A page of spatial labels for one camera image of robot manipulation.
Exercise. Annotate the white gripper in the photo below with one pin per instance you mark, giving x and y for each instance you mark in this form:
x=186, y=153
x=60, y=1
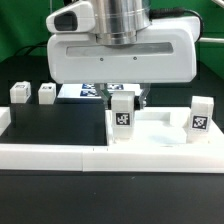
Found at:
x=99, y=42

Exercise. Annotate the white square table top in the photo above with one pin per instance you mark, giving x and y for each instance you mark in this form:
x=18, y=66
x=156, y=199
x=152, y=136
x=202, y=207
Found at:
x=160, y=127

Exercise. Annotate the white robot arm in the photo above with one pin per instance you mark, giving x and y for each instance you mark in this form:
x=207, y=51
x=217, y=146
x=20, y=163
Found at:
x=100, y=42

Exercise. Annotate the white marker sheet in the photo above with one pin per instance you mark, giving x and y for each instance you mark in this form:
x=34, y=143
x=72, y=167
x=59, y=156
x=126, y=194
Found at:
x=87, y=91

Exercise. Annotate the white U-shaped fence wall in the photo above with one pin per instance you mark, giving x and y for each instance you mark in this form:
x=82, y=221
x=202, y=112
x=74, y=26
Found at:
x=101, y=159

